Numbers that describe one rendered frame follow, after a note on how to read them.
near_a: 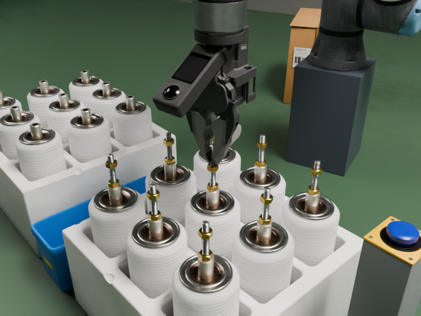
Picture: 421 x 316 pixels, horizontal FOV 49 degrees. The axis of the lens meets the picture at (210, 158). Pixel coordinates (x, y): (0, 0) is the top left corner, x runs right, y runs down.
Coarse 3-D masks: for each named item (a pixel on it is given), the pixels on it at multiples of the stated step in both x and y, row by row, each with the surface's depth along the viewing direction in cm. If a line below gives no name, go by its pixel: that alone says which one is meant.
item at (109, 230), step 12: (144, 204) 81; (96, 216) 76; (108, 216) 76; (120, 216) 76; (132, 216) 77; (144, 216) 80; (96, 228) 78; (108, 228) 77; (120, 228) 77; (96, 240) 80; (108, 240) 78; (120, 240) 78; (108, 252) 79; (120, 252) 79
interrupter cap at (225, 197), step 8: (200, 192) 81; (224, 192) 81; (192, 200) 79; (200, 200) 79; (224, 200) 79; (232, 200) 79; (192, 208) 77; (200, 208) 77; (208, 208) 77; (216, 208) 77; (224, 208) 77; (232, 208) 77; (216, 216) 75
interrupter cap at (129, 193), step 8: (104, 192) 81; (128, 192) 81; (136, 192) 81; (96, 200) 79; (104, 200) 79; (128, 200) 79; (136, 200) 79; (96, 208) 77; (104, 208) 77; (112, 208) 77; (120, 208) 77; (128, 208) 77
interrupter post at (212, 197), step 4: (208, 192) 76; (212, 192) 76; (216, 192) 76; (208, 196) 77; (212, 196) 77; (216, 196) 77; (208, 200) 77; (212, 200) 77; (216, 200) 77; (208, 204) 78; (212, 204) 77; (216, 204) 78
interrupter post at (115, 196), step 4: (120, 184) 78; (108, 188) 77; (112, 188) 77; (116, 188) 77; (120, 188) 78; (108, 192) 78; (112, 192) 77; (116, 192) 77; (120, 192) 78; (112, 196) 78; (116, 196) 78; (120, 196) 78; (112, 200) 78; (116, 200) 78; (120, 200) 79
